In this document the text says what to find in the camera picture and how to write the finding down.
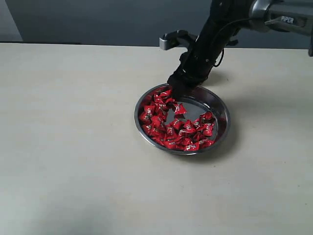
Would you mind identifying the red candy front bottom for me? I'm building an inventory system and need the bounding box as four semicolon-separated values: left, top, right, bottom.
184;142;200;151

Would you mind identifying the red candy left edge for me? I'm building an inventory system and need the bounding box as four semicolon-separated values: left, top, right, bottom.
139;105;156;124

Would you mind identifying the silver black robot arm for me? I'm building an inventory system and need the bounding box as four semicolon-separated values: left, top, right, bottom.
159;0;313;99

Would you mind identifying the round steel plate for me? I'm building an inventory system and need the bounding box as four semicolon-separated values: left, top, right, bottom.
134;84;230;156

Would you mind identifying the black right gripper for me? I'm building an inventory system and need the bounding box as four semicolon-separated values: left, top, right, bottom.
167;17;238;100

